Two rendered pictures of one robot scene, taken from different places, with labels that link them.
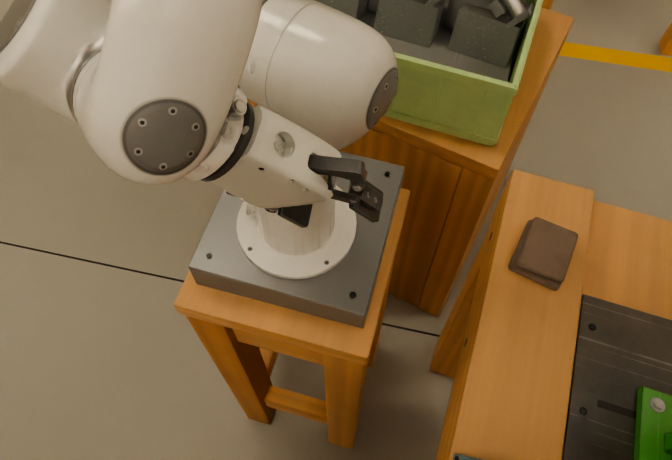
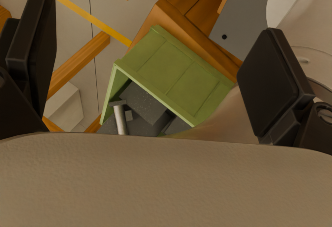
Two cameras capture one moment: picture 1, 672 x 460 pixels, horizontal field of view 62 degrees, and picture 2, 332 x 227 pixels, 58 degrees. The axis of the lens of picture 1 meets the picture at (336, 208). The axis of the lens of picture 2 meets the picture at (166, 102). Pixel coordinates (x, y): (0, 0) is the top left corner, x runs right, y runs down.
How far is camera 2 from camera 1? 0.46 m
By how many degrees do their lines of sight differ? 33
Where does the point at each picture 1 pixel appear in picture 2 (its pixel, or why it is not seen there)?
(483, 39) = (145, 99)
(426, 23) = (177, 126)
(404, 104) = (207, 82)
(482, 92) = (141, 69)
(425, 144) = (204, 44)
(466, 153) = (175, 25)
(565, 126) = not seen: hidden behind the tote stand
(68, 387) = not seen: outside the picture
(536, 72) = not seen: hidden behind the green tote
